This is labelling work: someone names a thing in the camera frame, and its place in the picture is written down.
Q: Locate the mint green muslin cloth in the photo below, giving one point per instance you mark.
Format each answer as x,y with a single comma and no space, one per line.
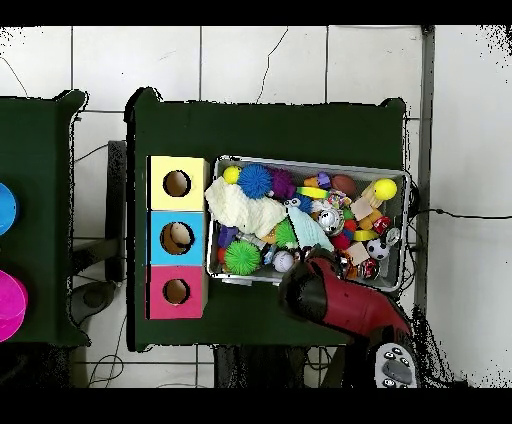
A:
310,234

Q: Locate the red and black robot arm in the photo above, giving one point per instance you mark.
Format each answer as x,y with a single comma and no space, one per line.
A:
348,304

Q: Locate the wooden box with three holes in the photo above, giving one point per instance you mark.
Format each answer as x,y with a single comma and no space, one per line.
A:
192,200

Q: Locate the cream muslin cloth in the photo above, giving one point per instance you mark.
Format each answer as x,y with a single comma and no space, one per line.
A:
240,210

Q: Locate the blue spiky rubber ball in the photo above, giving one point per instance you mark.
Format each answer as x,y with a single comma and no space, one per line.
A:
254,181

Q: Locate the purple spiky rubber ball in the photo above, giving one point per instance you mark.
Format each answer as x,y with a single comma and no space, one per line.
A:
284,184

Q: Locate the large green spiky ball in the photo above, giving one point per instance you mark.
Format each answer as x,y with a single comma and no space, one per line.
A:
242,258

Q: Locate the white baseball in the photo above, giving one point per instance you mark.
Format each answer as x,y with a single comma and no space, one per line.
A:
283,261

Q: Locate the silver drink can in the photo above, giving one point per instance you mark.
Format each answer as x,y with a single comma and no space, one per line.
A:
330,220

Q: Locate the dark green tablecloth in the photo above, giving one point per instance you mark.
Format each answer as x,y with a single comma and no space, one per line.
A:
36,140
260,128

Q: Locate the brown toy football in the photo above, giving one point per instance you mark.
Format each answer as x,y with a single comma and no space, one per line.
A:
344,184

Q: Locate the black and white soccer ball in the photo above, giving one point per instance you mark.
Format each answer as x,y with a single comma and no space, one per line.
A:
378,249

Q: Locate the yellow ball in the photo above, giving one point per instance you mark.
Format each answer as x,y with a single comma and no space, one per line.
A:
384,189

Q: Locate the blue round disc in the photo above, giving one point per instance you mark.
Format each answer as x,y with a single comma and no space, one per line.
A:
7,208

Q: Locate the magenta round disc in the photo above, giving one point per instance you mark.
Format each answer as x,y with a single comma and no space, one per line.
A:
10,304

